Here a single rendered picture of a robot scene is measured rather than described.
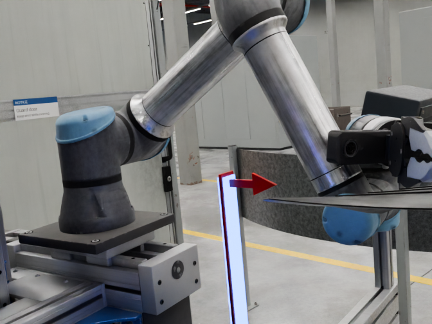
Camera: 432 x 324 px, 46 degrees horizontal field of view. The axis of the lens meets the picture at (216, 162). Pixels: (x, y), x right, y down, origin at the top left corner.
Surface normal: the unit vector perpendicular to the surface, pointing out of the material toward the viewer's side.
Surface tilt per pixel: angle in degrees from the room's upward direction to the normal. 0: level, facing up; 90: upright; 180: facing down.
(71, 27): 90
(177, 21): 90
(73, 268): 90
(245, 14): 79
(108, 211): 72
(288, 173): 90
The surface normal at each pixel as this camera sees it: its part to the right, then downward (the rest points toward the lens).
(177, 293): 0.83, 0.00
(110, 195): 0.60, -0.26
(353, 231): -0.51, 0.15
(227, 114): -0.72, 0.16
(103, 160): 0.65, 0.04
